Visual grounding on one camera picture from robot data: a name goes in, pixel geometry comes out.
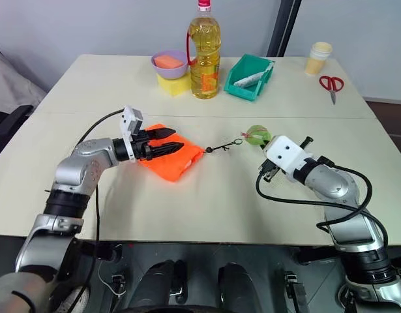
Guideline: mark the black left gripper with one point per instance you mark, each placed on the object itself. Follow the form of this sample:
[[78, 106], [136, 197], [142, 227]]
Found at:
[[142, 143]]

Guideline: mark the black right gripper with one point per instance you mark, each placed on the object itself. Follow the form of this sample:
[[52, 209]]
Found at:
[[269, 170]]

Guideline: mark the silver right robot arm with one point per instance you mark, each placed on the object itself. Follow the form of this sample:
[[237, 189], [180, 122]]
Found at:
[[350, 208]]

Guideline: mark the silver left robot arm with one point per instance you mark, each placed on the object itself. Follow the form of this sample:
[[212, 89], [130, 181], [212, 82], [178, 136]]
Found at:
[[83, 166]]

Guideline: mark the green round pouch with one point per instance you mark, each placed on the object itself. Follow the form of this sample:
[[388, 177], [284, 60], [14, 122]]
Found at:
[[256, 135]]

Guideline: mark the orange fabric pouch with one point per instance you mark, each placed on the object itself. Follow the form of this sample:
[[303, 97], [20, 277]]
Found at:
[[169, 163]]

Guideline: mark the white tube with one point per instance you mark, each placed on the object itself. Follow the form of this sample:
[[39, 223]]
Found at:
[[250, 79]]

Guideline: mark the small black clip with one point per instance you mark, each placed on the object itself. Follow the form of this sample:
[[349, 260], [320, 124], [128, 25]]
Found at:
[[219, 149]]

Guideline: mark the yellow sponge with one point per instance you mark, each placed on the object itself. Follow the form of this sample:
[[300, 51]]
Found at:
[[174, 85]]

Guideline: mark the green plastic bin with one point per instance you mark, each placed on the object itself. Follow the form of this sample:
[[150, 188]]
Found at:
[[244, 89]]

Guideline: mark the purple bowl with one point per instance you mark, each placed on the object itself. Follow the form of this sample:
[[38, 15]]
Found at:
[[174, 72]]

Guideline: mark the orange sponge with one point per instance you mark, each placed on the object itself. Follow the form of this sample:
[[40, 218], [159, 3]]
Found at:
[[167, 61]]

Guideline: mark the cooking oil bottle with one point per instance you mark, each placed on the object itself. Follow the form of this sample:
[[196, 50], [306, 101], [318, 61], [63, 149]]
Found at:
[[205, 58]]

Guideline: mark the yellow paper cup stack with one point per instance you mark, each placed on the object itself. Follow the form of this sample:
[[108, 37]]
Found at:
[[316, 60]]

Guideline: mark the dark rounded shape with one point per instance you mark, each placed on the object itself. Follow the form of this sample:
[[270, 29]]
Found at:
[[241, 287], [157, 283]]

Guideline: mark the black chair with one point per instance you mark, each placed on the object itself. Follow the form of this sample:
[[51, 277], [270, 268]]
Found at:
[[8, 127]]

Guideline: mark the grey fabric cover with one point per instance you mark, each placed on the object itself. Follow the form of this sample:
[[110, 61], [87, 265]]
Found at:
[[11, 81]]

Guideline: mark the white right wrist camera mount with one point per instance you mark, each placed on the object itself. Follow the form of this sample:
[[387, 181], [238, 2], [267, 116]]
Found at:
[[286, 153]]

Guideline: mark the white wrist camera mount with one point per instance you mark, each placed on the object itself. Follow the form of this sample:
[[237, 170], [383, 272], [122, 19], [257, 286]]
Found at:
[[286, 153], [131, 118]]

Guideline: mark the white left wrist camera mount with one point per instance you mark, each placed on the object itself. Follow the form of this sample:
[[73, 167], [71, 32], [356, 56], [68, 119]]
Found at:
[[131, 118]]

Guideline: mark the black upright post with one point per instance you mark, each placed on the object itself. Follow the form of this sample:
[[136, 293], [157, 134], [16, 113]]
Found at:
[[283, 27]]

